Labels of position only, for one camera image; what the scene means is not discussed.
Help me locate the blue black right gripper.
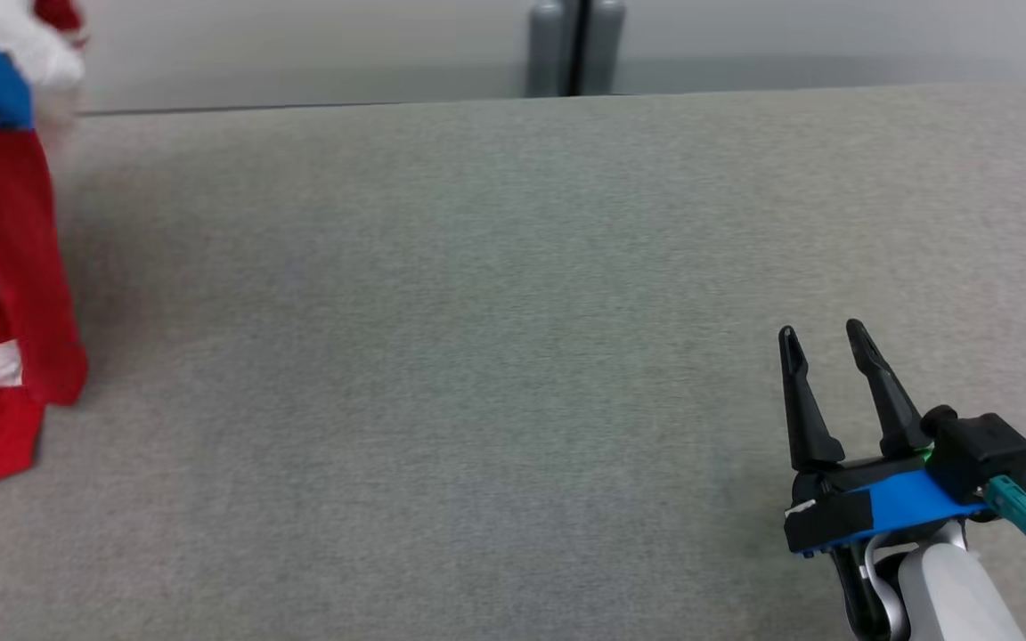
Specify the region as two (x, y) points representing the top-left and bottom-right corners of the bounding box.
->
(778, 319), (995, 557)

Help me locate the red T-shirt with white sleeves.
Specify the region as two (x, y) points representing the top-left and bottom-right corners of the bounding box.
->
(0, 0), (90, 492)

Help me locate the grey rounded post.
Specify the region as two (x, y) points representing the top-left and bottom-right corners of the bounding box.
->
(526, 0), (578, 97)
(582, 0), (627, 95)

